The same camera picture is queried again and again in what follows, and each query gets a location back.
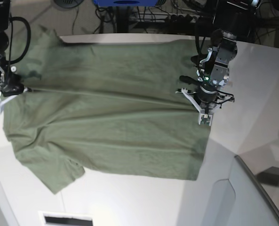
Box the grey monitor edge panel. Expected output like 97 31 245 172
234 155 279 226

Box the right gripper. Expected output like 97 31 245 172
0 66 24 97

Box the green t-shirt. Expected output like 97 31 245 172
3 27 210 194

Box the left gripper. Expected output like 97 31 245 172
179 71 231 106

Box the black power strip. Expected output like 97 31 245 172
169 14 199 24

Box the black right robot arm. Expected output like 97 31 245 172
0 0 31 97

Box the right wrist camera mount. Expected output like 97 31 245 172
0 85 32 114

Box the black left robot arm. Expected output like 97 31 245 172
179 0 260 109

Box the blue bin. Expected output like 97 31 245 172
93 0 158 7

